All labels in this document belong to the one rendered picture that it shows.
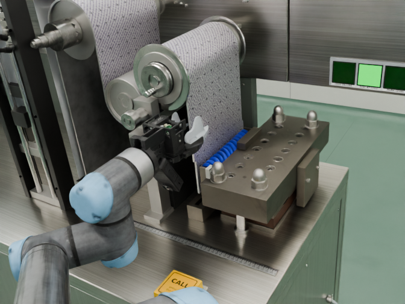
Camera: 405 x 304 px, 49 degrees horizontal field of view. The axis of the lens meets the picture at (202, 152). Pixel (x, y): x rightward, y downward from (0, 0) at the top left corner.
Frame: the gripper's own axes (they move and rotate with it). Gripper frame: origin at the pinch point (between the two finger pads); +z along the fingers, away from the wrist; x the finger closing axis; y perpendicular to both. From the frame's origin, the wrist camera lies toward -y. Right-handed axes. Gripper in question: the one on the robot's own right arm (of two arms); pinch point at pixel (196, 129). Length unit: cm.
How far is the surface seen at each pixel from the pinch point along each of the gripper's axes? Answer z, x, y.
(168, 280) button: -25.7, -7.5, -19.9
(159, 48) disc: -3.1, 5.2, 19.2
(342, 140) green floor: 216, 25, -113
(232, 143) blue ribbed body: 10.7, -2.9, -8.2
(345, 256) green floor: 99, -12, -112
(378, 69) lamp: 29.3, -31.8, 7.8
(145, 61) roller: -3.5, 9.0, 16.3
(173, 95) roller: -3.5, 2.6, 9.4
